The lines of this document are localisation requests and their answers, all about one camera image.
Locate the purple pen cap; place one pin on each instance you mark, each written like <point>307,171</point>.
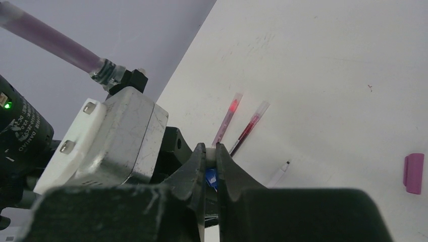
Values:
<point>413,173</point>

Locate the white blue marker pen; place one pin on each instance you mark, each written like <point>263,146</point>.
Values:
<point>210,156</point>

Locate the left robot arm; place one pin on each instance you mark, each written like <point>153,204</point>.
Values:
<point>27,145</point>

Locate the thin white red pen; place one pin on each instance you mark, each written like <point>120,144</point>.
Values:
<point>278,175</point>

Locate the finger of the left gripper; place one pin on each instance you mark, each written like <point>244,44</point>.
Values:
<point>173,153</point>

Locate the pink highlighter pen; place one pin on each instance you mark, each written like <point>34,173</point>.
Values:
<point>227,119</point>

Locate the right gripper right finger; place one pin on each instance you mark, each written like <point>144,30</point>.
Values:
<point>248,211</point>

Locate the dark red gel pen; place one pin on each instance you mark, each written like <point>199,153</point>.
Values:
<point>250,126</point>

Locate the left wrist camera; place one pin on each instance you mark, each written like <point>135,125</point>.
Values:
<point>109,143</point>

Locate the blue pen cap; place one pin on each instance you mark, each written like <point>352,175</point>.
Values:
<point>211,178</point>

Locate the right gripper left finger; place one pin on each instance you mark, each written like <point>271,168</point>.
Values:
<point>170,211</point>

